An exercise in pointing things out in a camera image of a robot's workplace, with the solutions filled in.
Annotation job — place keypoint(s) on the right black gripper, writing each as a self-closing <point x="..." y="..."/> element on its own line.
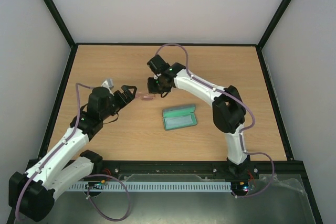
<point x="153" y="85"/>

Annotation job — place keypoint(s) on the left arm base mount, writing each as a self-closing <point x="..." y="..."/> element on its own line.
<point x="108" y="168"/>

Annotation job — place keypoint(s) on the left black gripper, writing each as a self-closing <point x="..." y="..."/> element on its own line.
<point x="123" y="99"/>

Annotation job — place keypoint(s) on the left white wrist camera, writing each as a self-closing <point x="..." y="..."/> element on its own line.
<point x="108" y="83"/>

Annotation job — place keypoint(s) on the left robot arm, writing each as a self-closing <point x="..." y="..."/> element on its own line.
<point x="34" y="192"/>

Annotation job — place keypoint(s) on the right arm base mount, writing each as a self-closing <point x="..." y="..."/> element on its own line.
<point x="231" y="172"/>

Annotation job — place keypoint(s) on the pink sunglasses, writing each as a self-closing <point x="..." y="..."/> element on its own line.
<point x="143" y="96"/>

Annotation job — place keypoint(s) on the light blue cleaning cloth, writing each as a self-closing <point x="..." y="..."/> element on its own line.
<point x="180" y="121"/>

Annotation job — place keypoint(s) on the white slotted cable duct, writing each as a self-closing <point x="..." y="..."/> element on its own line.
<point x="211" y="187"/>

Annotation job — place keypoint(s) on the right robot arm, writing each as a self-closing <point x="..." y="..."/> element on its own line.
<point x="227" y="107"/>

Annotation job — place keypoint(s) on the grey glasses case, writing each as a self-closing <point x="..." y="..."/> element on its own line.
<point x="176" y="111"/>

